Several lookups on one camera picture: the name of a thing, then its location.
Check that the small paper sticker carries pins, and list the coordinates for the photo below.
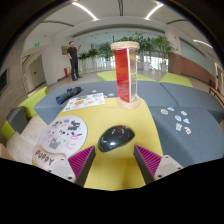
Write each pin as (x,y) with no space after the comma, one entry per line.
(186,121)
(111,94)
(164,111)
(178,126)
(94,91)
(187,130)
(178,118)
(183,113)
(170,109)

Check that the person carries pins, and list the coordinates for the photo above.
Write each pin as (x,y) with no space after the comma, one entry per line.
(72,55)

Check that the green exit sign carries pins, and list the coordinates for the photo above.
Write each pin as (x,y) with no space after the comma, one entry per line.
(37,44)
(36,59)

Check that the white door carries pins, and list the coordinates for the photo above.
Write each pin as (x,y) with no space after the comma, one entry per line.
(37,74)

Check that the lime green upholstered bench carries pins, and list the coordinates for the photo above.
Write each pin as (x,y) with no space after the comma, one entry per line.
(175,79)
(106,76)

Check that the beige chair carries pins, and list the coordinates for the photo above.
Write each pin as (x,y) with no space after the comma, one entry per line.
(5,153)

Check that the white sticker sheet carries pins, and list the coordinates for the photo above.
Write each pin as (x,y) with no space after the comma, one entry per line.
(83,101)

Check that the red fire extinguisher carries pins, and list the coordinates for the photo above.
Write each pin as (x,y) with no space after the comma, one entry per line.
(66,72)

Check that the folded dark blue umbrella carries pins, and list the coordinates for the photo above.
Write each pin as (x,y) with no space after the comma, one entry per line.
(68,94)

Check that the black computer mouse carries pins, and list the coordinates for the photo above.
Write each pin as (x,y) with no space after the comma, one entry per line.
(115,138)

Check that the black wall screen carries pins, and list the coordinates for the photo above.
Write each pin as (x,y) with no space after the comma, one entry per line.
(3,81)

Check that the round white cartoon mouse pad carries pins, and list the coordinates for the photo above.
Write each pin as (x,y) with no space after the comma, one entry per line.
(63,133)

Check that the grey upholstered stool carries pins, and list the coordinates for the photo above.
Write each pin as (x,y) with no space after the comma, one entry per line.
(16,119)

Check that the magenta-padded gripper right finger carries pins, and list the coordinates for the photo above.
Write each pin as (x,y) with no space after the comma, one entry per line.
(166,166)

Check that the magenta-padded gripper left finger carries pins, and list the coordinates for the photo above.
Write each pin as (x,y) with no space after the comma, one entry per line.
(61,168)

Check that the lime green sofa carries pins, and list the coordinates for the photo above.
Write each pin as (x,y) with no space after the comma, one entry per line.
(33,100)

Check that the ceiling strip lights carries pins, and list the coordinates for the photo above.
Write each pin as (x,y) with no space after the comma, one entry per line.
(85,10)

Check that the row of potted green plants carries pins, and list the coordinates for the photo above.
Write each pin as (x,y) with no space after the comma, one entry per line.
(156,45)

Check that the framed wall picture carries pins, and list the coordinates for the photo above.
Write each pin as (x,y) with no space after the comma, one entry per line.
(65,50)

